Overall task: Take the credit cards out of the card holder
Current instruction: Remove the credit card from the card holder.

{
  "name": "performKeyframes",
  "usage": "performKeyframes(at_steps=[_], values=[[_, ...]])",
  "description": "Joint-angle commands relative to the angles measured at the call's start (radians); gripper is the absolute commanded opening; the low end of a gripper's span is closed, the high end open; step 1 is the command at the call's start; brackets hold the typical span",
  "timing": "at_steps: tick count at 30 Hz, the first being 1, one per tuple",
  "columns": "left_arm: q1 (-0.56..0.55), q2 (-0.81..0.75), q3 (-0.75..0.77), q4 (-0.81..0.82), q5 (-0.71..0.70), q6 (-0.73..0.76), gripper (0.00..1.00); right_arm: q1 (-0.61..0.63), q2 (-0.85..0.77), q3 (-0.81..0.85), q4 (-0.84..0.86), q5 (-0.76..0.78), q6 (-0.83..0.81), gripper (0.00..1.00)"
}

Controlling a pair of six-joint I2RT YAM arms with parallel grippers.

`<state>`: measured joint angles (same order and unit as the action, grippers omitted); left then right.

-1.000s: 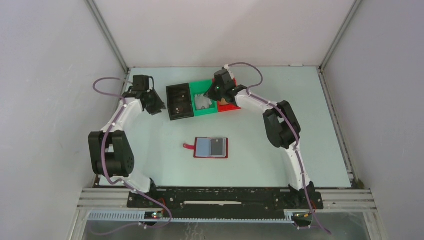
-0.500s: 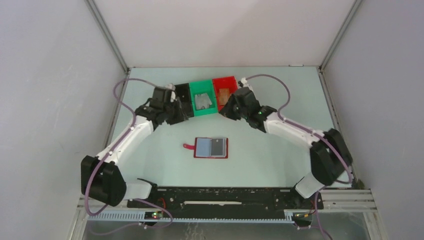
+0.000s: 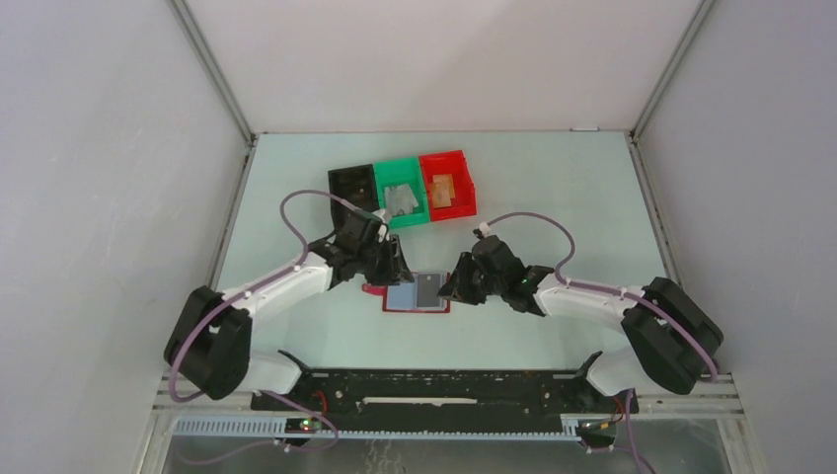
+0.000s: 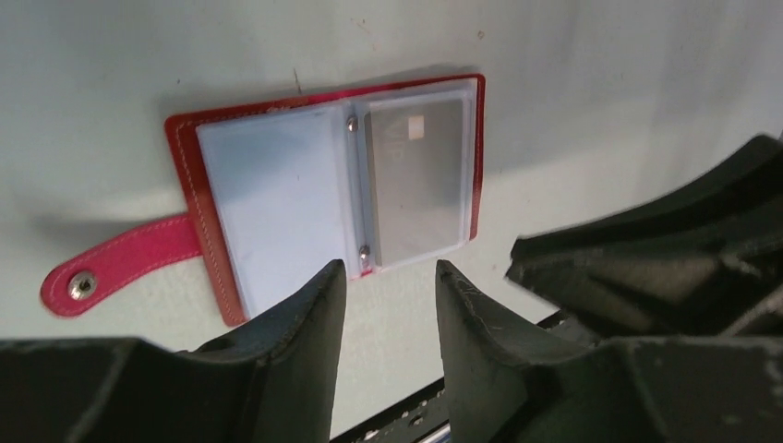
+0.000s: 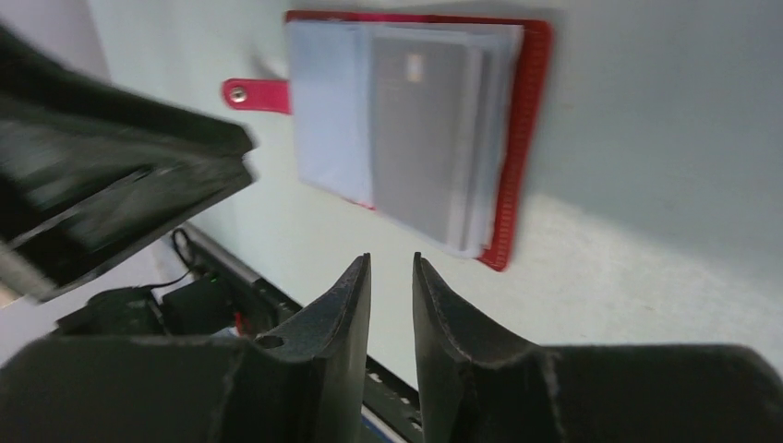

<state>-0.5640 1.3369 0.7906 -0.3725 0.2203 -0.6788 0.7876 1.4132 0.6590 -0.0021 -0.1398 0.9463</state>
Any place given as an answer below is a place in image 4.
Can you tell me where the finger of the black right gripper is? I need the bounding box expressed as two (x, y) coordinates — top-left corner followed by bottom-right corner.
(506, 135), (782, 337)

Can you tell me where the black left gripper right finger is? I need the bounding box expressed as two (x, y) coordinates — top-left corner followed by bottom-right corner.
(435, 260), (782, 442)

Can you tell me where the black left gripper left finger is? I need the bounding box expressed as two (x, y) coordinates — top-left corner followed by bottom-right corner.
(1, 259), (346, 442)

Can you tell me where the red leather card holder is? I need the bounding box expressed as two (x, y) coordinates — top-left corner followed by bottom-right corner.
(40, 73), (486, 326)

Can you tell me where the silver grey credit card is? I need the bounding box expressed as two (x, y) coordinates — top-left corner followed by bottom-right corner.
(367, 98), (464, 267)

